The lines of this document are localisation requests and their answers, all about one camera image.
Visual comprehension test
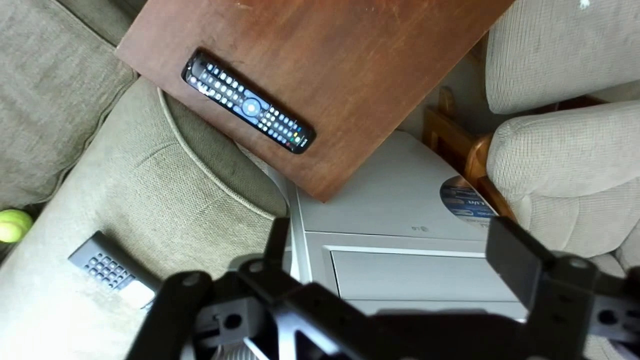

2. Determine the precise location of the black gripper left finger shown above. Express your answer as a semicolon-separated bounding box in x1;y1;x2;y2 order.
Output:
127;216;316;360

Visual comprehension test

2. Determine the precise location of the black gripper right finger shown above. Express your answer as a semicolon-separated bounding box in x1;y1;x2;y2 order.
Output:
485;216;640;360

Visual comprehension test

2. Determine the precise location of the dark grey remote control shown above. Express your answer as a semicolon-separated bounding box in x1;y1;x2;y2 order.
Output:
66;230;163;313

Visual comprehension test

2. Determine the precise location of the beige fabric sofa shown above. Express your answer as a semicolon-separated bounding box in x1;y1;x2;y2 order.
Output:
0;0;295;360

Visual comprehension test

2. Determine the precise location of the black remote with coloured buttons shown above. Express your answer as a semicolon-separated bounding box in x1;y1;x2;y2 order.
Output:
180;48;316;157

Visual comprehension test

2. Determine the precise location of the beige armchair with wooden arms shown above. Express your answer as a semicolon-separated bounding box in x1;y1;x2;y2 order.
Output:
420;0;640;276

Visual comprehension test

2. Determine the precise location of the white portable air conditioner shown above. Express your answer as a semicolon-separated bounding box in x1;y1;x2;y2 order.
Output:
287;128;537;324

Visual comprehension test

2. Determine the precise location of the yellow-green tennis ball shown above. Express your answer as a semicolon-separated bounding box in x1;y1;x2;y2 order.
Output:
0;207;35;246

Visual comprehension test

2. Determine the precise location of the dark brown wooden table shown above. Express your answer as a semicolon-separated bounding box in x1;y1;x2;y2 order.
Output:
114;0;516;202

